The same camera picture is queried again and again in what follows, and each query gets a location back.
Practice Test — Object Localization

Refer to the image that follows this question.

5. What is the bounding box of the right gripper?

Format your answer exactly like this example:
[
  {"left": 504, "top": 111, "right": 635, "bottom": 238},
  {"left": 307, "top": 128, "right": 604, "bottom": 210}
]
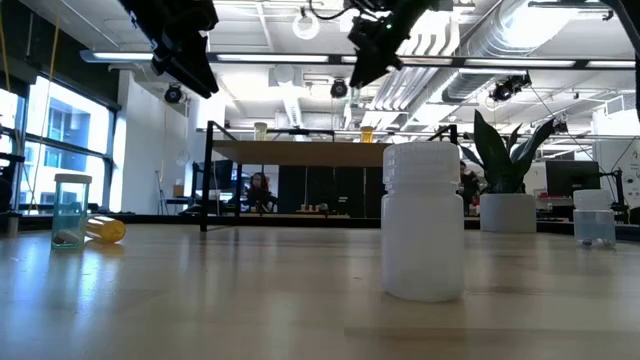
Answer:
[{"left": 347, "top": 0, "right": 442, "bottom": 89}]

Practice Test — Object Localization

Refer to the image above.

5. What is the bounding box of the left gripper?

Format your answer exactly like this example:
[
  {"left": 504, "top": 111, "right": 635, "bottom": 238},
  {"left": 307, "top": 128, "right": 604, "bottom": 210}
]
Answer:
[{"left": 119, "top": 0, "right": 220, "bottom": 99}]

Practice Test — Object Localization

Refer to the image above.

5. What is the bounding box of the white plastic screw-cap bottle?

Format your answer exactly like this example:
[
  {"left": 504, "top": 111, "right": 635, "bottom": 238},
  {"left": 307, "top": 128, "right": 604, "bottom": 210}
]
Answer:
[{"left": 380, "top": 140, "right": 466, "bottom": 303}]

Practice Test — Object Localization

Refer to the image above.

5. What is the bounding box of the green pill vial white cap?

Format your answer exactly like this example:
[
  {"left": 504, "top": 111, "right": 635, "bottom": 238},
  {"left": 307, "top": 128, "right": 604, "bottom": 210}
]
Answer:
[{"left": 51, "top": 173, "right": 94, "bottom": 251}]

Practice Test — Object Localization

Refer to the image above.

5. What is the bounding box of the clear bottle with white cap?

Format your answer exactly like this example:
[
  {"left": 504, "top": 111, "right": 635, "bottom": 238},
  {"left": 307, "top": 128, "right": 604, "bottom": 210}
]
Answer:
[{"left": 572, "top": 188, "right": 618, "bottom": 250}]

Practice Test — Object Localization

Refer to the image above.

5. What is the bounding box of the black linear ceiling light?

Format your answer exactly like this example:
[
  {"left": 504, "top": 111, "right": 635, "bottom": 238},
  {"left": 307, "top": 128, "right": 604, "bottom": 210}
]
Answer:
[{"left": 79, "top": 48, "right": 640, "bottom": 71}]

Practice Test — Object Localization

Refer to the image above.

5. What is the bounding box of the black computer monitor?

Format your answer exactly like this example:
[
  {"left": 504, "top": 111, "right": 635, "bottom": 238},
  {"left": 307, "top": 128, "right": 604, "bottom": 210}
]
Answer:
[
  {"left": 545, "top": 159, "right": 601, "bottom": 197},
  {"left": 197, "top": 159, "right": 235, "bottom": 191}
]

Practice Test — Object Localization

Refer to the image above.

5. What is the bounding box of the large glass window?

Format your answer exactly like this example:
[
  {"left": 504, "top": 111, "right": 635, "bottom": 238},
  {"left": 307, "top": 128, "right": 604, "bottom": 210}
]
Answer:
[{"left": 0, "top": 74, "right": 116, "bottom": 216}]

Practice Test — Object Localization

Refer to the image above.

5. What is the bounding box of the person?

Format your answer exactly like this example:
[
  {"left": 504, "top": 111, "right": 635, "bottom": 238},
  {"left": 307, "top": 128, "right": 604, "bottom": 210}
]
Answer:
[
  {"left": 457, "top": 160, "right": 481, "bottom": 216},
  {"left": 245, "top": 172, "right": 277, "bottom": 214}
]

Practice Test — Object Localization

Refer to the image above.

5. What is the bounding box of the snake plant in white pot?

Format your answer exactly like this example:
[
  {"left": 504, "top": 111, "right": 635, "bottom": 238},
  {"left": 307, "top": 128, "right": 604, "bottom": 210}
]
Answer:
[{"left": 458, "top": 109, "right": 556, "bottom": 234}]

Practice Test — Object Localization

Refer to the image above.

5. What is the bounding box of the red white capsule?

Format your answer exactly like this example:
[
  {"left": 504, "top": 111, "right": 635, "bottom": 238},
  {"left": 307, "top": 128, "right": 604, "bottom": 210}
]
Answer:
[{"left": 53, "top": 229, "right": 84, "bottom": 247}]

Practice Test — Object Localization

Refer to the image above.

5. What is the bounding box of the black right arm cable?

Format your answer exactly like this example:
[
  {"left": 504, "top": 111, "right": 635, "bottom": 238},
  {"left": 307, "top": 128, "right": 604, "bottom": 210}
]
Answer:
[{"left": 307, "top": 0, "right": 354, "bottom": 22}]

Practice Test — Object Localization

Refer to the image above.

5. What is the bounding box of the white ring ceiling lamp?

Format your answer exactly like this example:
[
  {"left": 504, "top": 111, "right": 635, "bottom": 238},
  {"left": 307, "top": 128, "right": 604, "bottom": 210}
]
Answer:
[{"left": 292, "top": 10, "right": 321, "bottom": 41}]

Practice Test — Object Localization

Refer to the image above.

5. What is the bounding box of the silver ventilation duct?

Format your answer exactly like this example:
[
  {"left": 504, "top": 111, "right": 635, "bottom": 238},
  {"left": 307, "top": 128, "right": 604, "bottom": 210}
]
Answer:
[{"left": 440, "top": 0, "right": 566, "bottom": 104}]

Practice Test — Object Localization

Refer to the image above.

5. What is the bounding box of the wood shelf black metal frame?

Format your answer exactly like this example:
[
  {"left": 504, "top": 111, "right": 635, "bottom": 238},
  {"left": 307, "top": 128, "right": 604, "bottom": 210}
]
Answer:
[{"left": 199, "top": 119, "right": 460, "bottom": 234}]

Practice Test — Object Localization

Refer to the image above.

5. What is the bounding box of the yellow power cord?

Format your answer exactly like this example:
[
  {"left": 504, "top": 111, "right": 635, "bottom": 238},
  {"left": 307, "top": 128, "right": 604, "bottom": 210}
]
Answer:
[{"left": 27, "top": 0, "right": 64, "bottom": 214}]

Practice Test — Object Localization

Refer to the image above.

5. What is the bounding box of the black aluminium table frame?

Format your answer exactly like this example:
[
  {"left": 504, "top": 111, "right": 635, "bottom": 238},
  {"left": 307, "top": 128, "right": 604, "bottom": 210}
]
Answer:
[{"left": 0, "top": 212, "right": 640, "bottom": 242}]

